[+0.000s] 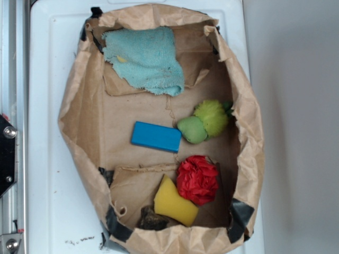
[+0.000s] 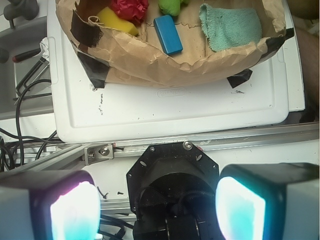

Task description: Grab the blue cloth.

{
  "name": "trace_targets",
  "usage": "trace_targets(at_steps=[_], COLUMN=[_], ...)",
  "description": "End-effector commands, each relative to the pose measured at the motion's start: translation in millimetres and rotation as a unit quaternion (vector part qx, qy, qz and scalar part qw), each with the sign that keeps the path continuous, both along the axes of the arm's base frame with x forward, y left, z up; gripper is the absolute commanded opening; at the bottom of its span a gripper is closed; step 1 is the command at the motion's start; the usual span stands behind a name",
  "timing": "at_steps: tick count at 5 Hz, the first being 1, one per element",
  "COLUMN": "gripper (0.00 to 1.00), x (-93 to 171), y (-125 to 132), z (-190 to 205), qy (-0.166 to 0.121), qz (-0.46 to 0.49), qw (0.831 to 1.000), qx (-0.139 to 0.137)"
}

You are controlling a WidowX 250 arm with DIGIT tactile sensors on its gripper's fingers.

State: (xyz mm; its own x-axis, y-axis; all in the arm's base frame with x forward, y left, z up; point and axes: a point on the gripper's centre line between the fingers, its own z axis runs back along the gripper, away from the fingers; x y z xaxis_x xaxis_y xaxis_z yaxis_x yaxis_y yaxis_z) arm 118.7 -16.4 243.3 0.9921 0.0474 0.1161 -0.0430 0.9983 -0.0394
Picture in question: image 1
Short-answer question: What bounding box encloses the light blue terry cloth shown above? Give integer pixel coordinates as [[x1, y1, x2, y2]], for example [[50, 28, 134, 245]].
[[102, 26, 185, 96]]

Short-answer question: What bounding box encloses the blue rectangular block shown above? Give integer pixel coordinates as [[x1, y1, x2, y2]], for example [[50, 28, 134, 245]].
[[131, 121, 182, 153]]

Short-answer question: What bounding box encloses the green plush toy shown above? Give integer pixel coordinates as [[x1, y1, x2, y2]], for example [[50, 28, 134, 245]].
[[177, 99, 233, 144]]

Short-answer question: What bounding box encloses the red crumpled paper ball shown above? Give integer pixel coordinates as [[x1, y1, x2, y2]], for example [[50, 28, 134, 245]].
[[176, 155, 219, 206]]

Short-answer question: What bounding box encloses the brown paper bag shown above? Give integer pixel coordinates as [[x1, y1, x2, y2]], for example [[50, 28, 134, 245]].
[[58, 3, 264, 253]]

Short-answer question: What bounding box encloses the yellow sponge piece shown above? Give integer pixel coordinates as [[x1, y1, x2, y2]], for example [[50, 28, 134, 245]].
[[154, 175, 199, 227]]

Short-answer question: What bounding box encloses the dark brown rock lump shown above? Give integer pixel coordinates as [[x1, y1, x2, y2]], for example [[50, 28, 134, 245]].
[[138, 205, 170, 231]]

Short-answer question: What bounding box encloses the white tray lid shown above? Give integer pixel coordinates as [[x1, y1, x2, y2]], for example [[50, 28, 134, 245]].
[[28, 0, 266, 254]]

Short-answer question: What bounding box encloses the black metal bracket plate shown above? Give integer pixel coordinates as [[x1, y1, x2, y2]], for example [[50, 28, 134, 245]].
[[0, 114, 17, 198]]

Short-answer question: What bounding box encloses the aluminium frame rail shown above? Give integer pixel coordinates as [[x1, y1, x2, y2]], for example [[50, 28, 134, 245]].
[[1, 1, 31, 253]]

